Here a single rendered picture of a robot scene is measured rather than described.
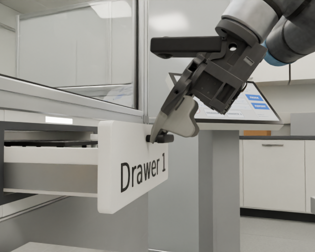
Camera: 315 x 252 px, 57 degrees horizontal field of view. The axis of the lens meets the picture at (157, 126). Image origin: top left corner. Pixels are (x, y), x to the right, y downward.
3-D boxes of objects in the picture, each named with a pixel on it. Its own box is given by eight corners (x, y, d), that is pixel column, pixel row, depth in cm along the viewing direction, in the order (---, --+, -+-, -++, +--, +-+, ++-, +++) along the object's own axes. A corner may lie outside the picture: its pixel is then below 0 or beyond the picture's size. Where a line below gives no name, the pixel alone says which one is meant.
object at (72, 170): (157, 172, 60) (157, 142, 60) (103, 198, 36) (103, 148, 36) (-1, 166, 71) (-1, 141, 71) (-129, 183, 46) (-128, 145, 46)
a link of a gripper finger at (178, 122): (172, 160, 42) (210, 108, 42) (140, 136, 43) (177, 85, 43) (175, 160, 45) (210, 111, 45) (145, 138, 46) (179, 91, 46)
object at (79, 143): (114, 143, 59) (114, 140, 59) (64, 146, 42) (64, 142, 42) (106, 143, 59) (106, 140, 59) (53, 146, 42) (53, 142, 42)
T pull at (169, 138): (174, 142, 50) (174, 134, 50) (163, 143, 43) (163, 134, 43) (154, 142, 51) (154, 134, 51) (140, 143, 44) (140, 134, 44)
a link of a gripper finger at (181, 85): (166, 114, 41) (202, 63, 41) (158, 108, 42) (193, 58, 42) (171, 119, 46) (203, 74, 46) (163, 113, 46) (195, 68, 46)
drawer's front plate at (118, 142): (168, 178, 61) (168, 126, 62) (110, 215, 33) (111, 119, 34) (160, 178, 62) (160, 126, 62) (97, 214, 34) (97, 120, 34)
